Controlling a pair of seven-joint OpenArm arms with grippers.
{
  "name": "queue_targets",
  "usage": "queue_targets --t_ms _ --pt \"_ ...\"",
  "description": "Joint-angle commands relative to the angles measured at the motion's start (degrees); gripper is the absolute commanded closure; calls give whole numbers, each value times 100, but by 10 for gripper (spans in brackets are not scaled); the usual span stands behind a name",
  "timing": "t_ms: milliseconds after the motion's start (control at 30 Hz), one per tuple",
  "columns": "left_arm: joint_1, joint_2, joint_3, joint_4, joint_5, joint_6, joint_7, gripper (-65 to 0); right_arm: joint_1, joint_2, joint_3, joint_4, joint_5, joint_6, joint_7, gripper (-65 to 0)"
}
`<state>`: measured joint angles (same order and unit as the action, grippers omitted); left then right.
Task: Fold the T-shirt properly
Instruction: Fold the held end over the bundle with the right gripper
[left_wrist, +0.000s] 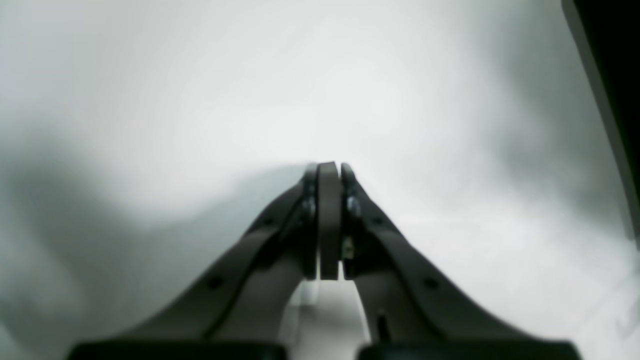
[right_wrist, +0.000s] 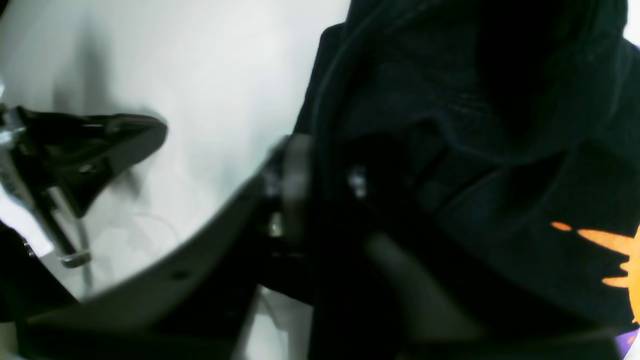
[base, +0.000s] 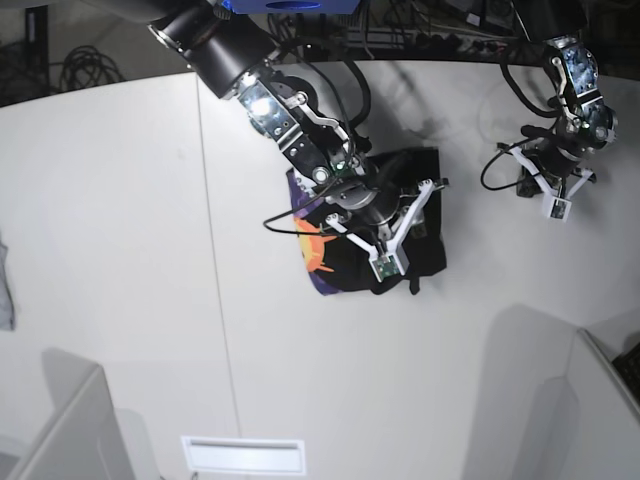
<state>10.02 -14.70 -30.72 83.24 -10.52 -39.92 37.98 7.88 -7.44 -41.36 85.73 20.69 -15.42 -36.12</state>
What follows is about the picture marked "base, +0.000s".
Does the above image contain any white table slot plate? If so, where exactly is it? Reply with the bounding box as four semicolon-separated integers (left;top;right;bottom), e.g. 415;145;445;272
181;436;307;476

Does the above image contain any white partition panel left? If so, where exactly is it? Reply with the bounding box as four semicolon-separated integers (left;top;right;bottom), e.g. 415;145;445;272
1;348;136;479

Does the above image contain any black T-shirt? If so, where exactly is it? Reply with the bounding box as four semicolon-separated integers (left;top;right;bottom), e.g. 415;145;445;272
287;147;448;295

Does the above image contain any grey cloth at left edge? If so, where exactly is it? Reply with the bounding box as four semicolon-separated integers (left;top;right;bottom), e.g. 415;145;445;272
0;244;16;331

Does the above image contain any white partition panel right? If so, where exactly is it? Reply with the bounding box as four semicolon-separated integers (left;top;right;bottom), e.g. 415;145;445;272
519;327;640;480

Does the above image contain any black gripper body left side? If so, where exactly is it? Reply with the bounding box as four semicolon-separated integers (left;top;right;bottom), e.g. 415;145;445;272
522;125;586;183

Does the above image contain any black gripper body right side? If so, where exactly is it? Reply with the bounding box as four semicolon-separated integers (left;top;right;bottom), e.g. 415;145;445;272
324;177;425;238

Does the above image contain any coiled black cable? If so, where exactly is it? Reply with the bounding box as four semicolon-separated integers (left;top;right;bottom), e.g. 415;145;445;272
58;44;127;94

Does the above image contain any black keyboard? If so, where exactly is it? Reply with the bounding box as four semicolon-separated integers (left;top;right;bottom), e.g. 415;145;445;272
613;347;640;397

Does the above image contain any blue box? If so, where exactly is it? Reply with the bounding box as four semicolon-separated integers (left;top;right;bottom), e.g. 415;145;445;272
221;0;360;15

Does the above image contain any white partition panel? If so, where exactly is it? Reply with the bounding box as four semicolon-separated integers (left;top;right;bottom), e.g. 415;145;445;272
519;327;640;480
1;348;136;479

